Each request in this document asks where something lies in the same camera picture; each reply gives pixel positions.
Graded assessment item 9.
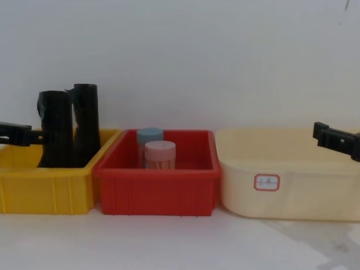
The black bag roll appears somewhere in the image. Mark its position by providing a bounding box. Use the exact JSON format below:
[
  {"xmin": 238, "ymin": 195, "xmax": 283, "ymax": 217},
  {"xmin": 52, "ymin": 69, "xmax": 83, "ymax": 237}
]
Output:
[
  {"xmin": 65, "ymin": 83, "xmax": 102, "ymax": 167},
  {"xmin": 36, "ymin": 90, "xmax": 75, "ymax": 169}
]

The yellow plastic bin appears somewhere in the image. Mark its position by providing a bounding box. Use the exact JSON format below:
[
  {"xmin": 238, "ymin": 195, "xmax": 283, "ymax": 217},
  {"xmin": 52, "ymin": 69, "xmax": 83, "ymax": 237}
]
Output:
[{"xmin": 0, "ymin": 128, "xmax": 122, "ymax": 215}]

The cream plastic tub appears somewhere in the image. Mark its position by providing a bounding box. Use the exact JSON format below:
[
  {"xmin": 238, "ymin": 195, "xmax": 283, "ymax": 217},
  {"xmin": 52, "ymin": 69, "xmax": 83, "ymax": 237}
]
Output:
[{"xmin": 215, "ymin": 128, "xmax": 360, "ymax": 223}]

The white label with red border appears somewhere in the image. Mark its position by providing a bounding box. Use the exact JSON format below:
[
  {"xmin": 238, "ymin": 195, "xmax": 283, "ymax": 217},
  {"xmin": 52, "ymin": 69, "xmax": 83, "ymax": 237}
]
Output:
[{"xmin": 254, "ymin": 173, "xmax": 281, "ymax": 191}]

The toothpick jar with blue lid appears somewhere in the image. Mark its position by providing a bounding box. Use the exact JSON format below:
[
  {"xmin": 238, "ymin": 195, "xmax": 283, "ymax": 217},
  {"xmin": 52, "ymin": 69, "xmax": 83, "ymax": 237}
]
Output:
[{"xmin": 137, "ymin": 127, "xmax": 165, "ymax": 169}]

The toothpick jar with pink lid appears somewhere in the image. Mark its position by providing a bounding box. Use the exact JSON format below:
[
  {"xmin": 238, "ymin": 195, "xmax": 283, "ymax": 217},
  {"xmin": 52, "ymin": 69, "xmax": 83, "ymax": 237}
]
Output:
[{"xmin": 144, "ymin": 141, "xmax": 177, "ymax": 170}]

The red plastic bin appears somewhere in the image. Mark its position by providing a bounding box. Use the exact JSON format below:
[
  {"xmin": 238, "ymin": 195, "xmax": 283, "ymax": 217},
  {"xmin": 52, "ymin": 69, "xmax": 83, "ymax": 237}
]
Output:
[{"xmin": 92, "ymin": 129, "xmax": 222, "ymax": 217}]

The white table cloth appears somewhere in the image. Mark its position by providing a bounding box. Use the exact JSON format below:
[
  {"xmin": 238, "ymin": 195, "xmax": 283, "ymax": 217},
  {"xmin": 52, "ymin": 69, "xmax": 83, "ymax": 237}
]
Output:
[{"xmin": 0, "ymin": 209, "xmax": 360, "ymax": 270}]

